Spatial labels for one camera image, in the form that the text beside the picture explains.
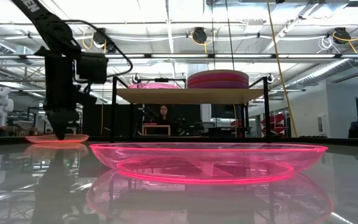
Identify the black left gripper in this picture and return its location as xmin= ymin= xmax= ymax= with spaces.
xmin=44 ymin=71 xmax=98 ymax=141

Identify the orange translucent plate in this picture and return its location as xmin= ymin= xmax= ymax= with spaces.
xmin=24 ymin=133 xmax=90 ymax=145

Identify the pink translucent plate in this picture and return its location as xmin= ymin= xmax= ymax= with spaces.
xmin=128 ymin=82 xmax=180 ymax=90
xmin=89 ymin=142 xmax=329 ymax=185

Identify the purple plate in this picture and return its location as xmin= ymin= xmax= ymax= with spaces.
xmin=187 ymin=81 xmax=250 ymax=90

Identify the red plate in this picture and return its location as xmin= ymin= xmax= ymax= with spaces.
xmin=187 ymin=78 xmax=250 ymax=83

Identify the magenta plate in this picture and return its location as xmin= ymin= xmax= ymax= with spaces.
xmin=187 ymin=73 xmax=250 ymax=81

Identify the wooden shelf with black legs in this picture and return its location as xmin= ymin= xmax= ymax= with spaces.
xmin=109 ymin=76 xmax=272 ymax=144

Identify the white robot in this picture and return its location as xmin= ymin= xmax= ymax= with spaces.
xmin=0 ymin=86 xmax=15 ymax=130

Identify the wooden frame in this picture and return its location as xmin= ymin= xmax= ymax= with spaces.
xmin=142 ymin=124 xmax=172 ymax=137

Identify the black ceiling cable reel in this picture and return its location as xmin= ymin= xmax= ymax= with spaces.
xmin=192 ymin=27 xmax=208 ymax=45
xmin=92 ymin=27 xmax=108 ymax=45
xmin=332 ymin=27 xmax=351 ymax=45

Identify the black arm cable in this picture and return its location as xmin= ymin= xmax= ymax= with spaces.
xmin=63 ymin=19 xmax=134 ymax=79

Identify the yellow cable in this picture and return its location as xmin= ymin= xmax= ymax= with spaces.
xmin=265 ymin=0 xmax=298 ymax=138

